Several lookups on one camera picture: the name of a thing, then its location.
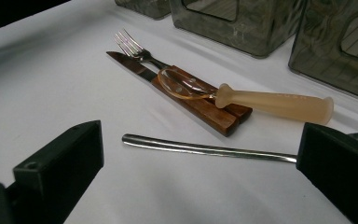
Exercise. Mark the smoky clear plastic bin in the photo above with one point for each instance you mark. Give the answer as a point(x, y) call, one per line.
point(149, 7)
point(317, 59)
point(261, 34)

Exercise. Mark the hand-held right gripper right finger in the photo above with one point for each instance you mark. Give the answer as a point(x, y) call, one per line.
point(338, 168)

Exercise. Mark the metal spoon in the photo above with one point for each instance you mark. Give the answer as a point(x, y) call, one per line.
point(199, 149)

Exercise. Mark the white table cover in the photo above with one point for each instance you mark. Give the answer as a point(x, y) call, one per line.
point(59, 87)

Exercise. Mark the wooden spatula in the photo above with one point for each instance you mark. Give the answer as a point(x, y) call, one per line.
point(276, 104)

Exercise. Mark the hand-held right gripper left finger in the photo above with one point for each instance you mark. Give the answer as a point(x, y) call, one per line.
point(62, 168)

